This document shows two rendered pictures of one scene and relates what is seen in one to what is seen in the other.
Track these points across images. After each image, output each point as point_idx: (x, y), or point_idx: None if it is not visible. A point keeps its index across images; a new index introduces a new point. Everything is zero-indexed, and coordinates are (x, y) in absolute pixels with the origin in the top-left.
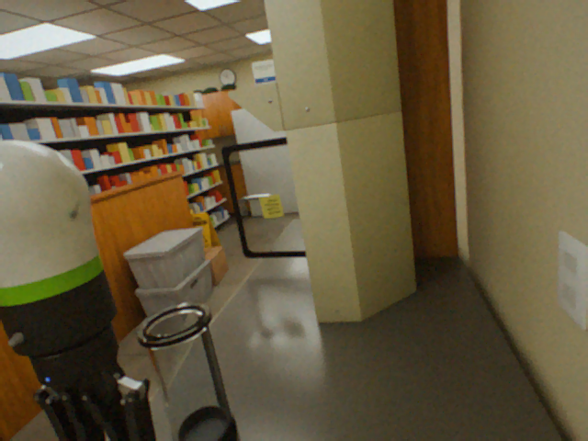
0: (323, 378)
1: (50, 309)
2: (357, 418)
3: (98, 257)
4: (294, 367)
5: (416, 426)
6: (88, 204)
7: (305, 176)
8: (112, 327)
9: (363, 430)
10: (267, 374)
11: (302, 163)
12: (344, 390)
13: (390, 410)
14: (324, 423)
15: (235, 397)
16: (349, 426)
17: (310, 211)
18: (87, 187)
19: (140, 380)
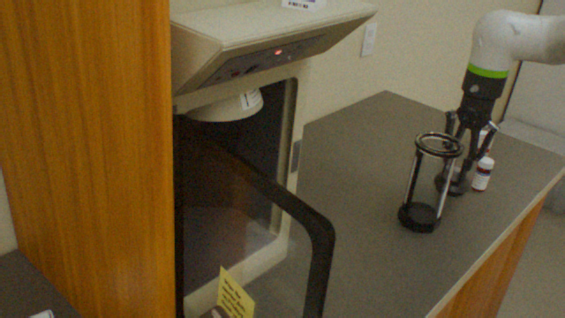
0: (326, 212)
1: None
2: (326, 187)
3: (468, 62)
4: (339, 230)
5: (303, 172)
6: (471, 37)
7: (295, 99)
8: (463, 94)
9: (328, 183)
10: (363, 237)
11: (297, 84)
12: (320, 200)
13: (306, 181)
14: (344, 194)
15: (393, 234)
16: (334, 186)
17: (290, 137)
18: (473, 32)
19: (449, 111)
